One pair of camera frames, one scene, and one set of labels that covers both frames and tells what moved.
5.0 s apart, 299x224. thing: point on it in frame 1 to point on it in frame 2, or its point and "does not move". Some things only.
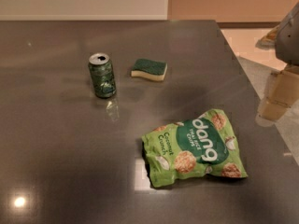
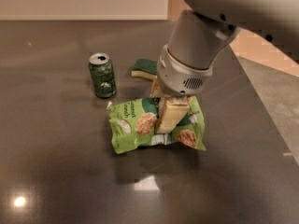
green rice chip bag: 205,145 to 133,123
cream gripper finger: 282,94 to 177,78
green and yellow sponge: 149,69 does not move
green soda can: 102,72 does not move
